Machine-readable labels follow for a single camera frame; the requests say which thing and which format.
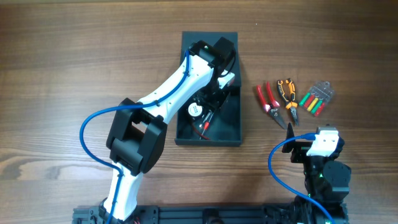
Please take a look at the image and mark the round black tape measure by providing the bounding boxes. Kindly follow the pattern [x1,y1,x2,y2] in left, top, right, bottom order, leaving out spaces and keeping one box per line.
[187,102,211,139]

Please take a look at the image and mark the black red screwdriver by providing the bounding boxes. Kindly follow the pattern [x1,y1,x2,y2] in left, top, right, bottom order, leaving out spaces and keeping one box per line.
[200,111,211,140]

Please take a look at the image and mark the clear case coloured screwdrivers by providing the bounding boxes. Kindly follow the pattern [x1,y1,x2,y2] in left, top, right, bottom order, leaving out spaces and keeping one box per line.
[298,81,335,117]

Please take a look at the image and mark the silver L-shaped socket wrench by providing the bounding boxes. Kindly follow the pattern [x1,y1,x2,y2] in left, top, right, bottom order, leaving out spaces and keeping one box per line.
[206,111,214,129]

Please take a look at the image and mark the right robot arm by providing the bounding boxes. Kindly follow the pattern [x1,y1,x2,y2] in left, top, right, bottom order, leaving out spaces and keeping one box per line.
[282,127,351,223]

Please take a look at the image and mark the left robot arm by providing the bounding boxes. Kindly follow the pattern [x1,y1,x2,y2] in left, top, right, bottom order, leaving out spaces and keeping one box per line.
[103,37,236,223]

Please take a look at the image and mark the dark green open box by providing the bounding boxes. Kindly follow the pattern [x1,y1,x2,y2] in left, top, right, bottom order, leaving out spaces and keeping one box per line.
[175,31,243,146]

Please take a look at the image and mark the orange black long-nose pliers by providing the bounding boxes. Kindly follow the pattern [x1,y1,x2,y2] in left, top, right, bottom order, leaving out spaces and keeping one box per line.
[277,78,299,126]

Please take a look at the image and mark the right blue cable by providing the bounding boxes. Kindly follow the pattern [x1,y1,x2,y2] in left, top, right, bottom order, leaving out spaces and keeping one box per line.
[267,133,336,224]

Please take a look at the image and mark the blue cable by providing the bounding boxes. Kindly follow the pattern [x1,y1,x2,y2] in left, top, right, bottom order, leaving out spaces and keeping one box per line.
[79,49,191,224]
[267,133,336,224]

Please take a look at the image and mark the red handled snips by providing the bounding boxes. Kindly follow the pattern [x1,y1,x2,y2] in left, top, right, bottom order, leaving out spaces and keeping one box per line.
[256,82,287,129]

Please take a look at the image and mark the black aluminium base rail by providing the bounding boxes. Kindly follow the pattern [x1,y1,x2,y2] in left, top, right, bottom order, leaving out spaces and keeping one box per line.
[72,202,349,224]

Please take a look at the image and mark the left blue cable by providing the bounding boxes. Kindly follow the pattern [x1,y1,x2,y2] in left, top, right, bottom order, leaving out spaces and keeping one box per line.
[79,49,191,224]

